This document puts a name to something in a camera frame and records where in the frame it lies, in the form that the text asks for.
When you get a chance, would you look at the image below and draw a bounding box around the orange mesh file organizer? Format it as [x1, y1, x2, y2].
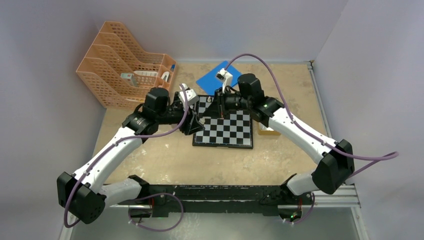
[76, 21, 177, 109]

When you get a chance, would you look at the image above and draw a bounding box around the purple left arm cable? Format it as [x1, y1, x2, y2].
[63, 83, 191, 233]

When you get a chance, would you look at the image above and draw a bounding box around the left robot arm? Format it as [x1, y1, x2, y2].
[56, 84, 203, 228]

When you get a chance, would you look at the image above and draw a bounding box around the black mounting rail base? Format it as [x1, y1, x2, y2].
[121, 184, 312, 218]

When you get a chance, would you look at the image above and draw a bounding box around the black and white chessboard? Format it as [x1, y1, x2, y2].
[192, 110, 254, 149]

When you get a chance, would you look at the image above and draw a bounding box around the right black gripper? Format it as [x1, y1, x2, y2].
[204, 87, 252, 119]

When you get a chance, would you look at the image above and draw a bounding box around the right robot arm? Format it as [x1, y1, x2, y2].
[202, 73, 355, 204]

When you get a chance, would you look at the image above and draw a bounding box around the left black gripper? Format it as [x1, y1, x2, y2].
[156, 101, 205, 134]

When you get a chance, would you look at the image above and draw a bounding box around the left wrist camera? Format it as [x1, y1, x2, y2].
[178, 83, 200, 108]

